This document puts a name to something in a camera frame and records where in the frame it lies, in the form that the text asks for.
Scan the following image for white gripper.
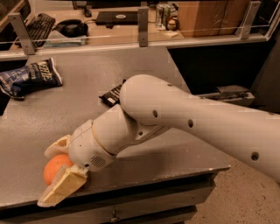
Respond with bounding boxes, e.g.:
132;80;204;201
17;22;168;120
37;120;116;207

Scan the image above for orange fruit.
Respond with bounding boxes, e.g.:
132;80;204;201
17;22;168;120
43;154;74;186

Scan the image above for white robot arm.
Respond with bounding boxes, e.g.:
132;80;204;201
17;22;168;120
38;74;280;207

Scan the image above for blue chip bag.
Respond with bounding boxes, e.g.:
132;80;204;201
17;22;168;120
0;58;62;100

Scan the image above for black candy bar wrapper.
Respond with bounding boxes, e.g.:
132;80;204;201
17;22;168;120
99;79;126;108

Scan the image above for black headphones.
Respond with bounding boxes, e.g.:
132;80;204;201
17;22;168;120
54;19;88;38

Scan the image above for black keyboard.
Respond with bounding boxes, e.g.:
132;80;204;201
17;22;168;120
27;13;55;47

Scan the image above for black laptop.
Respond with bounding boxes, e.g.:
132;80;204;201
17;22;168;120
95;11;137;25

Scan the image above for small round brown object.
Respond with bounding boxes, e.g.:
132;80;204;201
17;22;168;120
166;19;177;31

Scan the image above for metal can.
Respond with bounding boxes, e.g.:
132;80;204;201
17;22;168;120
156;3;171;30

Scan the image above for grey open drawer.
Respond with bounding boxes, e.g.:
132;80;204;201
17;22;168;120
198;85;255;107

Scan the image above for glass divider panel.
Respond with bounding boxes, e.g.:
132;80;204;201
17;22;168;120
7;11;279;54

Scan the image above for front drawer with handle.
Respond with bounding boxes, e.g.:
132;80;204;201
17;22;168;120
1;176;215;224

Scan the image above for left metal bracket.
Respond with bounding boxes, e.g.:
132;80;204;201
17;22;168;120
8;12;36;55

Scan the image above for metal bracket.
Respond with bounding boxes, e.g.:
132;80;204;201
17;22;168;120
238;0;261;39
8;12;36;55
137;7;148;47

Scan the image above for middle metal bracket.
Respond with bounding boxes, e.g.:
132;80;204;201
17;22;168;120
137;7;148;47

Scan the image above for right metal bracket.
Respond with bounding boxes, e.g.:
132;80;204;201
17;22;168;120
238;0;261;39

